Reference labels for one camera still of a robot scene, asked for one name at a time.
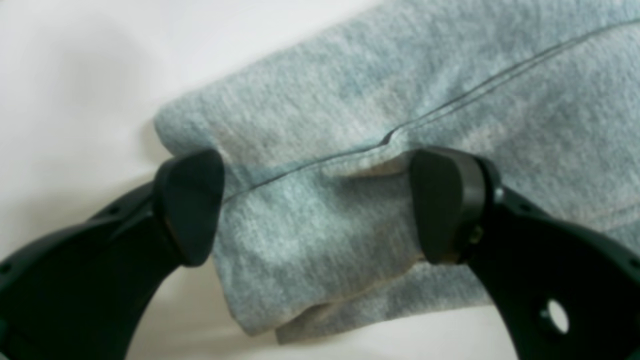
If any grey T-shirt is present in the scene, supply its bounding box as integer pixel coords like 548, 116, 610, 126
154, 0, 640, 344

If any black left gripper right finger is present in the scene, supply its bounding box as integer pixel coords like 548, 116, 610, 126
409, 146, 640, 360

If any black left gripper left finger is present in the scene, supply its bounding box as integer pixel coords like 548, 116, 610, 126
0, 149, 226, 360

